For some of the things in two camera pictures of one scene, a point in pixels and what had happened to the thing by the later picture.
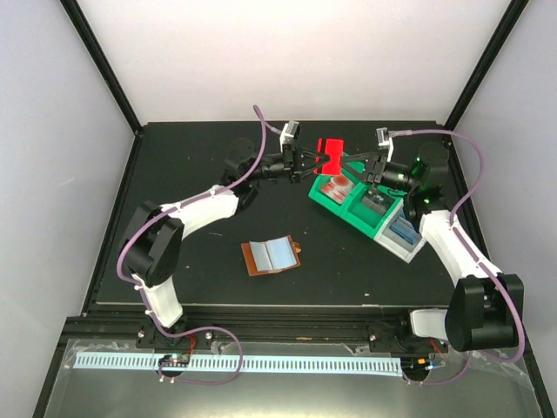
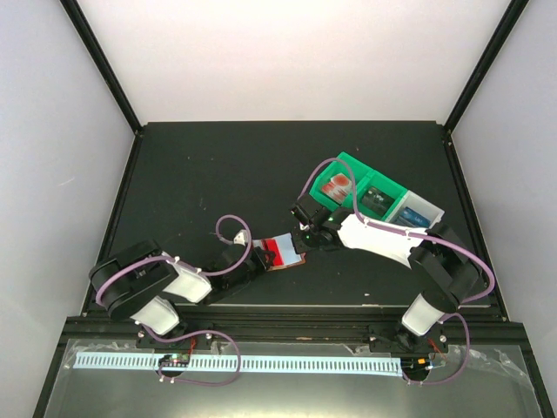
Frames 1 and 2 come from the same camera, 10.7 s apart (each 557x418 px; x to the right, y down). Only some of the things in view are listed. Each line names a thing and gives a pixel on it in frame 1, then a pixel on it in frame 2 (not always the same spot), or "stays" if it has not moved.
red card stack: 338,188 stays
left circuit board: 175,360 stays
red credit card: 334,147 to 270,246
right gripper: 379,164 to 299,245
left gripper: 295,158 to 262,265
